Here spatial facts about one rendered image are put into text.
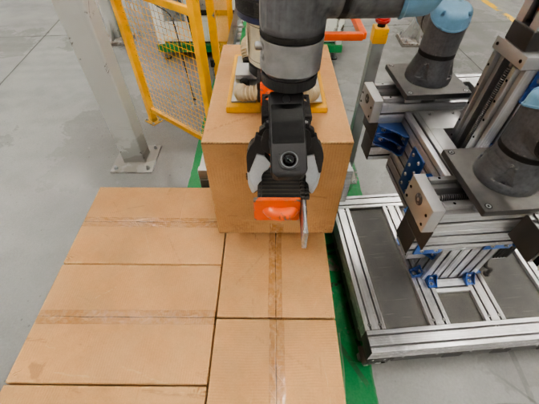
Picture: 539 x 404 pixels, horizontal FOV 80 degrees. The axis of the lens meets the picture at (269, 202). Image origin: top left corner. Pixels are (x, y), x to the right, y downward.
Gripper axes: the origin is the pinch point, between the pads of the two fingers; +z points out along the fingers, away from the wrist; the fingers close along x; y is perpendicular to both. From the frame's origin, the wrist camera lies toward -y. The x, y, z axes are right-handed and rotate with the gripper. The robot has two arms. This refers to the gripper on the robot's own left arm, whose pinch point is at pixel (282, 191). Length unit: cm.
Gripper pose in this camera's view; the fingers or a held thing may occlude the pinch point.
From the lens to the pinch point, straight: 54.1
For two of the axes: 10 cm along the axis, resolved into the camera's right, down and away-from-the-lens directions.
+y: 0.0, -7.4, 6.7
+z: -0.2, 6.7, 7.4
